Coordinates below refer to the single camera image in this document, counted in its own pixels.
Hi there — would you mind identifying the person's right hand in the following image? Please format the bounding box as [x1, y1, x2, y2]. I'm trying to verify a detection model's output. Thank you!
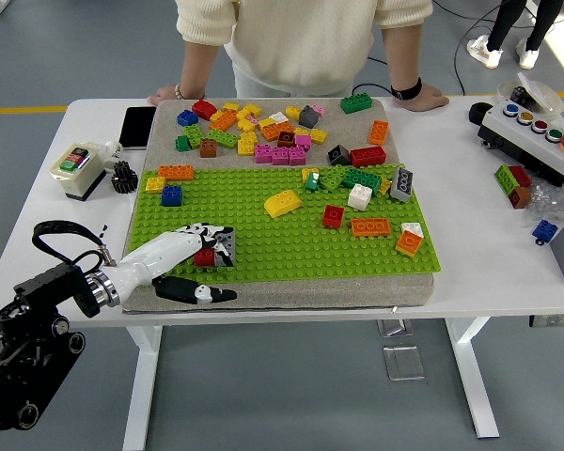
[146, 86, 185, 105]

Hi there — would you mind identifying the person's left hand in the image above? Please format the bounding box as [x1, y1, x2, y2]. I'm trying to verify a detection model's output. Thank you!
[394, 84, 451, 113]

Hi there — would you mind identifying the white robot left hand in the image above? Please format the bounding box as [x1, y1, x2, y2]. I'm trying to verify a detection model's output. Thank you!
[106, 223, 239, 306]

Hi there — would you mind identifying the long grey toy brick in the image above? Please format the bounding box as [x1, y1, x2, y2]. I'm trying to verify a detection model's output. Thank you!
[214, 226, 237, 268]

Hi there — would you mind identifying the yellow curved brick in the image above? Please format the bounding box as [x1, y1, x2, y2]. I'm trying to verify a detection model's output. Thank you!
[263, 189, 305, 220]

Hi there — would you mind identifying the light green toy brick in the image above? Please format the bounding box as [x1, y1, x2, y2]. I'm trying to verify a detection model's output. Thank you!
[320, 164, 349, 193]
[205, 129, 242, 150]
[493, 164, 519, 193]
[183, 124, 207, 150]

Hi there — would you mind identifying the orange toy brick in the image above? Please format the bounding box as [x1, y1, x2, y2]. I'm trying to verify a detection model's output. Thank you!
[351, 218, 391, 239]
[262, 121, 295, 142]
[158, 163, 196, 183]
[368, 120, 390, 146]
[210, 110, 240, 132]

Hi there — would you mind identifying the dark green toy brick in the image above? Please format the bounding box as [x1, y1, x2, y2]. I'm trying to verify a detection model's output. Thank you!
[341, 168, 384, 194]
[340, 92, 375, 115]

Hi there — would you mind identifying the grey hollow toy brick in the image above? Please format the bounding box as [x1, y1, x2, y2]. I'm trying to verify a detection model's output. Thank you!
[389, 166, 415, 204]

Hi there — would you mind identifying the black sloped brick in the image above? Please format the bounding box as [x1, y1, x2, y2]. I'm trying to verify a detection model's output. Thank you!
[327, 144, 353, 166]

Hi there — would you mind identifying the dark grey sloped brick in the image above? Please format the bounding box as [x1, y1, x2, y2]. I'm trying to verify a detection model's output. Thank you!
[299, 105, 321, 129]

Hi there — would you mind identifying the green studded baseplate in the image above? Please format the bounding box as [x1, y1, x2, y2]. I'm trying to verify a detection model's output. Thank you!
[120, 163, 443, 288]

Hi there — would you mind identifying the orange and yellow brick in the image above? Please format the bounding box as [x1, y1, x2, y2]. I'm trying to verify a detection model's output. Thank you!
[395, 230, 425, 258]

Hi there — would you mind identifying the black smartwatch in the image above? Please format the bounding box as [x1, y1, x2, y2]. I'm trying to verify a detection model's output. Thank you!
[389, 76, 424, 101]

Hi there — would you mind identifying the black smartphone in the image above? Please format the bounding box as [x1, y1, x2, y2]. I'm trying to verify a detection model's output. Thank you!
[118, 105, 158, 150]

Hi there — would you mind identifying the black tape roll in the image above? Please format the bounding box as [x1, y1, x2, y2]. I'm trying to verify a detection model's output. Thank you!
[468, 101, 498, 127]

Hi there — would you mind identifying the small white fitting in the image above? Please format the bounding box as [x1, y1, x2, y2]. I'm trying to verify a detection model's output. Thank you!
[102, 139, 124, 168]

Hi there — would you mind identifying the black gear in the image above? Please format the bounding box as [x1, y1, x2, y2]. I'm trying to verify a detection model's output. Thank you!
[111, 160, 139, 194]

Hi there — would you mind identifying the person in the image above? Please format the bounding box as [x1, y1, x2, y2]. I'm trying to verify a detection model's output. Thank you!
[174, 0, 434, 99]
[466, 0, 564, 70]

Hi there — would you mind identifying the white button control box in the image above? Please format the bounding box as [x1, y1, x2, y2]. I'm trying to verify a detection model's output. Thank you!
[478, 101, 564, 188]

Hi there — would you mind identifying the clear lidded plastic container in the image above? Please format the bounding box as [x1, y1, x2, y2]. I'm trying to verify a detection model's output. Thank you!
[496, 72, 564, 118]

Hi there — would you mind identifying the white table leg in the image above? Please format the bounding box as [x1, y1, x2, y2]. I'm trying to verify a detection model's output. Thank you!
[444, 318, 501, 441]
[121, 325, 165, 451]

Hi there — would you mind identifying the clear plastic bag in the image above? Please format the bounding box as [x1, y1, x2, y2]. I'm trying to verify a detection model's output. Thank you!
[525, 180, 564, 222]

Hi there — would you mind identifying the clear floor plate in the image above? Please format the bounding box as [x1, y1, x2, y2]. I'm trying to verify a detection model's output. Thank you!
[382, 346, 427, 381]
[377, 319, 417, 337]

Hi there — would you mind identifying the black floor cable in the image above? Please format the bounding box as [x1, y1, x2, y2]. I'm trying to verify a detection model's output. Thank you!
[453, 0, 516, 96]
[351, 54, 417, 99]

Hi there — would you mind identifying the cream switch box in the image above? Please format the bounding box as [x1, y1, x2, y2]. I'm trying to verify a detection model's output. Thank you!
[50, 142, 107, 203]

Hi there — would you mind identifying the blue brick with key ring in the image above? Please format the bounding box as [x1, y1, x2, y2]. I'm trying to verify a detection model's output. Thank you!
[531, 219, 559, 246]

